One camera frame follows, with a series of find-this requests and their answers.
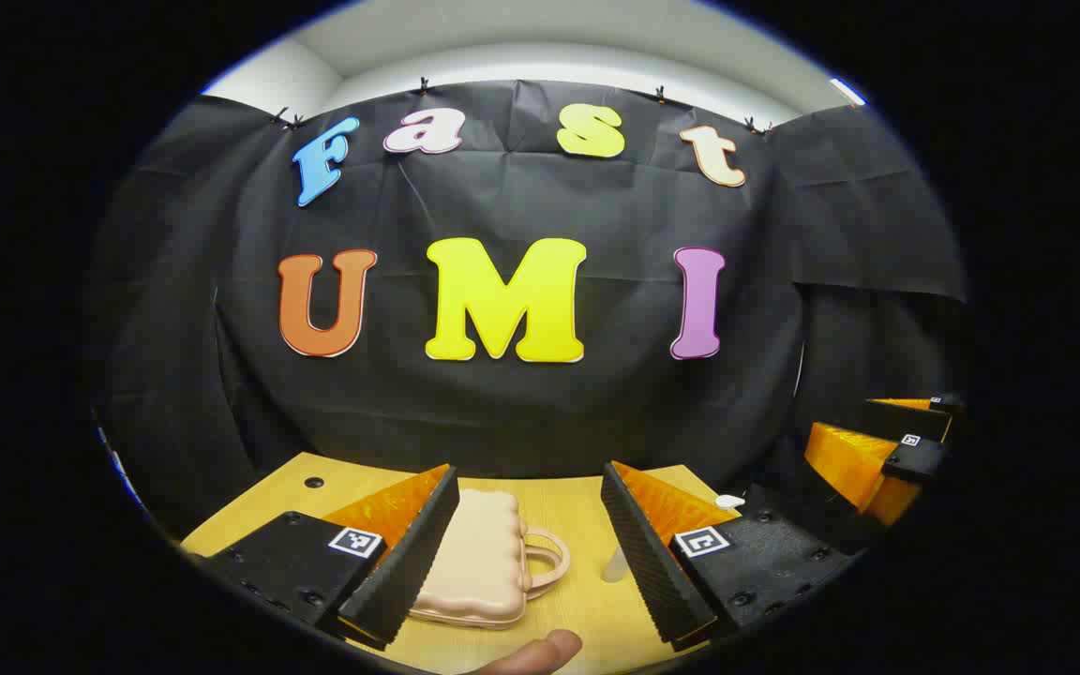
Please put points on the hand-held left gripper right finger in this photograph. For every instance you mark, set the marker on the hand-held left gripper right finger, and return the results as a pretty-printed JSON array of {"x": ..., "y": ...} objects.
[{"x": 652, "y": 572}]

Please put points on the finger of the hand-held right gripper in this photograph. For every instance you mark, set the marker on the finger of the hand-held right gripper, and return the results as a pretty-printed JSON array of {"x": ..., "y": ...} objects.
[
  {"x": 906, "y": 420},
  {"x": 854, "y": 464}
]

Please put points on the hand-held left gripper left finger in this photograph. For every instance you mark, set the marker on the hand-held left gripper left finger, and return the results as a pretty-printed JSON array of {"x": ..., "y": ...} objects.
[{"x": 409, "y": 562}]

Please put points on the beige ribbed suitcase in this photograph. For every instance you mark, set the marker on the beige ribbed suitcase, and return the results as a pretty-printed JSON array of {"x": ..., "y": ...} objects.
[{"x": 484, "y": 562}]

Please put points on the black backdrop cloth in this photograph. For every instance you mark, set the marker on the black backdrop cloth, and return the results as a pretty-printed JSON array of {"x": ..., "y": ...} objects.
[{"x": 549, "y": 412}]

